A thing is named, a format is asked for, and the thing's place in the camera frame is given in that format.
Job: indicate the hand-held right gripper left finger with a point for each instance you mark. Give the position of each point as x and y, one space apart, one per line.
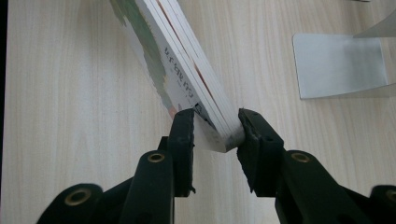
183 155

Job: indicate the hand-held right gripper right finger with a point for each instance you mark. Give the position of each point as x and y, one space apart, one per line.
264 161

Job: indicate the grey expanding metal book rack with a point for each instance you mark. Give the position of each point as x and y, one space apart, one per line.
339 65

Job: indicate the caterpillar picture book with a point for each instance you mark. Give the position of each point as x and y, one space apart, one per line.
183 71

